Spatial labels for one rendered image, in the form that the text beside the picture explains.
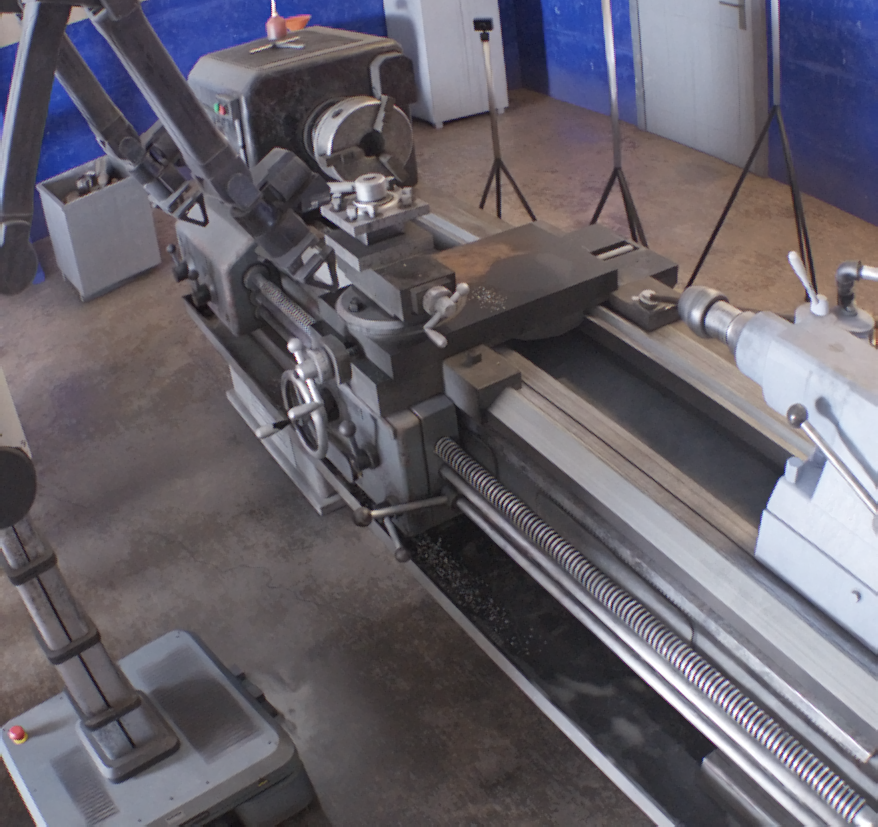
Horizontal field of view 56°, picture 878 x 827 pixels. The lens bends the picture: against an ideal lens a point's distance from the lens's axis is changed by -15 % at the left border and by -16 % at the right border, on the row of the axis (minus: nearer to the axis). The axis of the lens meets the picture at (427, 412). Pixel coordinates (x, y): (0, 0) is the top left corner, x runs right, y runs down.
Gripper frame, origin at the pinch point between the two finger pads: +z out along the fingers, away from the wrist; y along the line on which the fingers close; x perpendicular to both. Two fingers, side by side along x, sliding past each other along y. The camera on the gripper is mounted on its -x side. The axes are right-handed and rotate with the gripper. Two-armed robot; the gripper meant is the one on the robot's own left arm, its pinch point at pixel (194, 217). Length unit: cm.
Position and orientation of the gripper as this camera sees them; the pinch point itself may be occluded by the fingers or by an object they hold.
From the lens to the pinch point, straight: 184.4
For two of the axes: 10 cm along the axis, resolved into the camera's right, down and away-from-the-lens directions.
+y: -6.3, -3.9, 6.7
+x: -6.1, 7.8, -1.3
